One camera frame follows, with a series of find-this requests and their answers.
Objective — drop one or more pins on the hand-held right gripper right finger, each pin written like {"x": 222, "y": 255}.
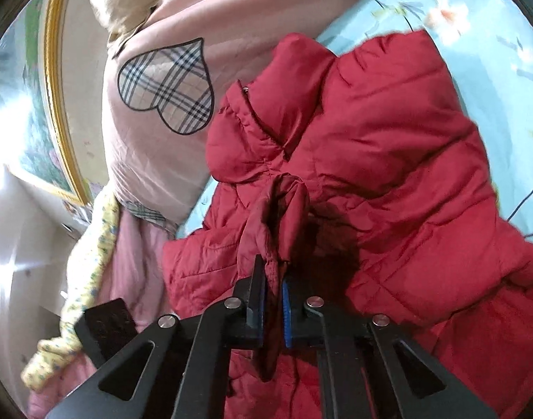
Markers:
{"x": 287, "y": 316}

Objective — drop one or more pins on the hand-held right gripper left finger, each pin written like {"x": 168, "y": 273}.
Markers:
{"x": 257, "y": 310}

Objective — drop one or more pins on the red puffer jacket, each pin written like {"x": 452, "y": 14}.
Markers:
{"x": 379, "y": 139}

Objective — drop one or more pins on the yellow dotted blanket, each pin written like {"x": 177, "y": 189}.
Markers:
{"x": 92, "y": 262}

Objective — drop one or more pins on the pink quilted blanket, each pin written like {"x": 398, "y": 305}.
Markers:
{"x": 135, "y": 262}

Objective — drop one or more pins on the pink duvet with plaid hearts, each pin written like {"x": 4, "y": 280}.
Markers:
{"x": 161, "y": 152}

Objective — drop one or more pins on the light blue floral bed sheet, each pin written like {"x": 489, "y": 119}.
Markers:
{"x": 489, "y": 96}

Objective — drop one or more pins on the gold framed wall picture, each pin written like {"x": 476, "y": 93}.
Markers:
{"x": 26, "y": 139}

